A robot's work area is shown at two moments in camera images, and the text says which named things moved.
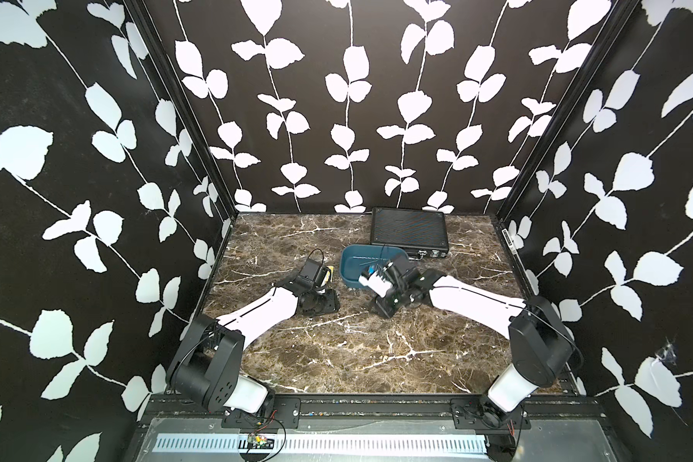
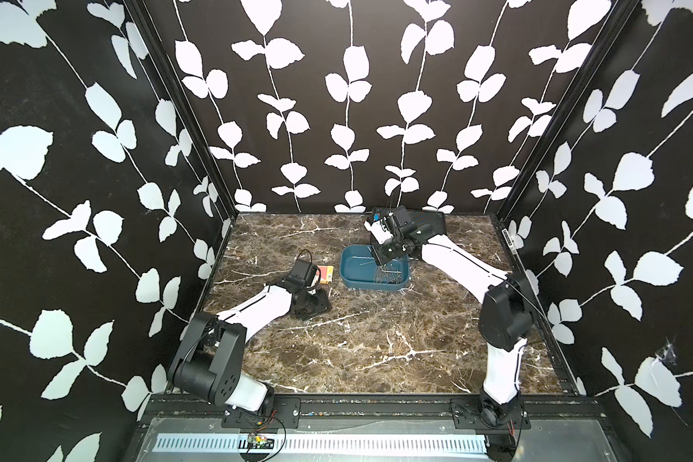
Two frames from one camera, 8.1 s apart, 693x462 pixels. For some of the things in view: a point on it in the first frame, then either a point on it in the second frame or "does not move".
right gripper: (381, 310) to (377, 251)
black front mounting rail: (375, 414) does not move
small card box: (331, 269) does not move
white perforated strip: (321, 444) does not move
